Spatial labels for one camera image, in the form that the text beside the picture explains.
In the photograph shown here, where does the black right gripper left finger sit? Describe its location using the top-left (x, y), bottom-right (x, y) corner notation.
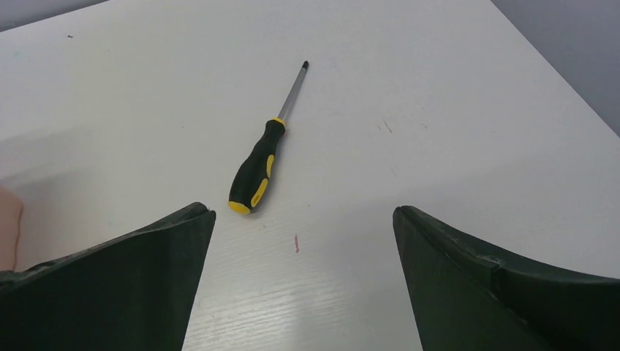
top-left (1, 202), bottom-right (216, 350)

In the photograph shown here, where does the pink bin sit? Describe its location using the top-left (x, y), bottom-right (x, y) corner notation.
top-left (0, 187), bottom-right (23, 271)

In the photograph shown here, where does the black yellow screwdriver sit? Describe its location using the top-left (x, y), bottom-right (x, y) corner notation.
top-left (228, 61), bottom-right (309, 215)

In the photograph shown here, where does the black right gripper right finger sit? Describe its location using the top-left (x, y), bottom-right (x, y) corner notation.
top-left (393, 205), bottom-right (619, 350)

